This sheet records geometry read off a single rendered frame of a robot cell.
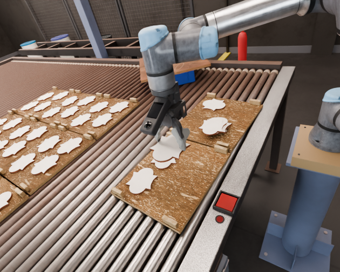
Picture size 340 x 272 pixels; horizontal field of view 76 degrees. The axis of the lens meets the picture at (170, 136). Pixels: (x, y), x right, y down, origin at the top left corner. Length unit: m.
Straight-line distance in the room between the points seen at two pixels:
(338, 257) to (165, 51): 1.66
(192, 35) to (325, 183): 0.89
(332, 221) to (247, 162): 1.14
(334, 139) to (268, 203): 1.05
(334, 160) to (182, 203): 0.60
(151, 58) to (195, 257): 0.59
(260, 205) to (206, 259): 1.26
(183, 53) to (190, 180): 0.51
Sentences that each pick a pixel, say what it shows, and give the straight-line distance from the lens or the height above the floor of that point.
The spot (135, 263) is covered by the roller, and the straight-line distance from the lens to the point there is 0.79.
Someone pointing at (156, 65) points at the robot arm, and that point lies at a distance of 0.58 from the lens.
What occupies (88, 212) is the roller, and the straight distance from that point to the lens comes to 0.98.
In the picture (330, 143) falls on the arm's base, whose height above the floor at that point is 0.96.
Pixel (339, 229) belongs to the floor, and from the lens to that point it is 1.99.
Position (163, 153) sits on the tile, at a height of 1.16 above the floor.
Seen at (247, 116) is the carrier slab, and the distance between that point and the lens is 1.20.
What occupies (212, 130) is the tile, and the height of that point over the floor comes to 0.97.
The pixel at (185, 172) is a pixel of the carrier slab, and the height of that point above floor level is 0.94.
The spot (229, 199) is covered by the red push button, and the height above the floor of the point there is 0.93.
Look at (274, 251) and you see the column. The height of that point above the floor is 0.01.
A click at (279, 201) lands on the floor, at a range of 2.01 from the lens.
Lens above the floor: 1.62
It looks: 37 degrees down
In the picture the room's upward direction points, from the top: 14 degrees counter-clockwise
